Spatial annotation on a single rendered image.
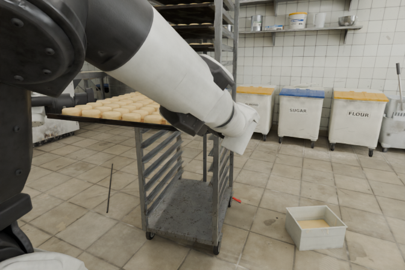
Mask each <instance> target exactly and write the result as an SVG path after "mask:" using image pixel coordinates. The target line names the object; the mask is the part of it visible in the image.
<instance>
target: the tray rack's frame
mask: <svg viewBox="0 0 405 270"><path fill-rule="evenodd" d="M239 4H240V0H235V2H234V39H233V80H234V82H235V85H234V86H233V87H232V96H231V97H232V100H233V101H234V102H235V103H236V86H237V54H238V37H239ZM233 168H234V152H233V151H230V171H229V184H227V186H226V188H225V192H224V196H223V198H222V201H221V205H220V207H219V221H218V242H219V250H220V248H221V240H222V236H223V233H221V230H222V226H223V223H224V219H225V215H226V212H227V208H228V203H229V201H230V197H232V196H233V193H234V191H232V190H233ZM208 185H209V182H208V181H207V135H206V134H204V135H203V181H200V180H192V179H187V178H182V175H181V176H180V178H179V179H178V180H177V182H176V183H175V184H174V185H173V187H172V188H171V190H170V191H169V192H168V194H167V195H166V196H165V197H164V199H163V200H162V202H161V203H160V204H159V206H158V207H157V208H156V210H155V211H154V213H153V214H152V215H151V216H150V218H148V226H147V228H146V231H148V232H151V233H152V236H153V234H154V233H157V234H162V235H165V236H170V237H176V238H179V239H185V240H190V241H194V242H199V243H204V244H208V245H212V230H209V229H207V228H208V226H209V223H210V220H211V217H212V216H208V212H209V210H210V207H211V204H212V202H209V201H208V199H209V196H210V194H211V192H212V189H213V188H212V187H208Z"/></svg>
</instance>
